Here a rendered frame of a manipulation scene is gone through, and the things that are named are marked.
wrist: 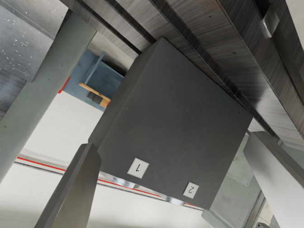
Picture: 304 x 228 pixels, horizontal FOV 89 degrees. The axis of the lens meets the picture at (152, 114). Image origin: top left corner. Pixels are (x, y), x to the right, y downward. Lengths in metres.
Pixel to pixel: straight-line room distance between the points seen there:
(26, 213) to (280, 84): 5.54
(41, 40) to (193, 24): 0.42
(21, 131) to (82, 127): 3.99
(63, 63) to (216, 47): 0.48
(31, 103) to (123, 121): 0.43
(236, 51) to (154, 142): 0.14
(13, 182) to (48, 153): 0.93
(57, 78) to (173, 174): 0.46
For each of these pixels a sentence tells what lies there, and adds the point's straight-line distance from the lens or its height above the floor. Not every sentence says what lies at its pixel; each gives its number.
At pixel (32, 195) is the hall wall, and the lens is 5.28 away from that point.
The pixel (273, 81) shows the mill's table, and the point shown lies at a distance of 0.24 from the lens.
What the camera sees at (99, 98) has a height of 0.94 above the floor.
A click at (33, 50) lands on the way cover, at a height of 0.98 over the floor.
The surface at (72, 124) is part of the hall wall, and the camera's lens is 4.53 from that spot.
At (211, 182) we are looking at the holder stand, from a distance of 0.30.
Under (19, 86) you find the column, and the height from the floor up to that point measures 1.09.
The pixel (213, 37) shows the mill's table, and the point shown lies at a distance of 0.19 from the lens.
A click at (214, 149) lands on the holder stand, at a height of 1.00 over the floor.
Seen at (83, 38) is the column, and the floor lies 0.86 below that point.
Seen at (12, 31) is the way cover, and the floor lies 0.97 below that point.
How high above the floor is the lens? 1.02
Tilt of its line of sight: 6 degrees down
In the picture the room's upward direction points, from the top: 151 degrees counter-clockwise
